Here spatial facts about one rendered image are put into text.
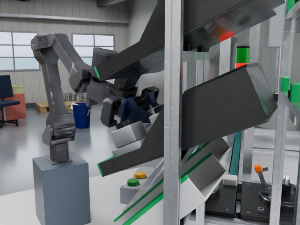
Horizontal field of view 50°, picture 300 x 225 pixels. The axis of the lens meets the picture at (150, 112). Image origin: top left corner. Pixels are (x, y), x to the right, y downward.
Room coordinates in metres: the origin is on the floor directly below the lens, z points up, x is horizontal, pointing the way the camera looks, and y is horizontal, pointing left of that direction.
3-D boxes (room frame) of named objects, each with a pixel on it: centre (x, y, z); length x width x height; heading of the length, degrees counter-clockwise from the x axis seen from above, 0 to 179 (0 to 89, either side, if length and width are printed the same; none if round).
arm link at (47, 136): (0.96, 0.28, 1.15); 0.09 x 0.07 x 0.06; 132
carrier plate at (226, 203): (0.94, -0.14, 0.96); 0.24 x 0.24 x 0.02; 73
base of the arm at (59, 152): (0.96, 0.28, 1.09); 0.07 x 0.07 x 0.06; 31
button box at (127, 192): (1.08, 0.04, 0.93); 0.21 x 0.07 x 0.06; 163
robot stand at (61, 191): (0.96, 0.28, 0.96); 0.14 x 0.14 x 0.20; 31
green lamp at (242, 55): (1.08, -0.31, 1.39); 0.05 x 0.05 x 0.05
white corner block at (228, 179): (1.00, -0.27, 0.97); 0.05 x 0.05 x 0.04; 73
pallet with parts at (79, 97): (8.28, 2.29, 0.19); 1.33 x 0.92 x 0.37; 121
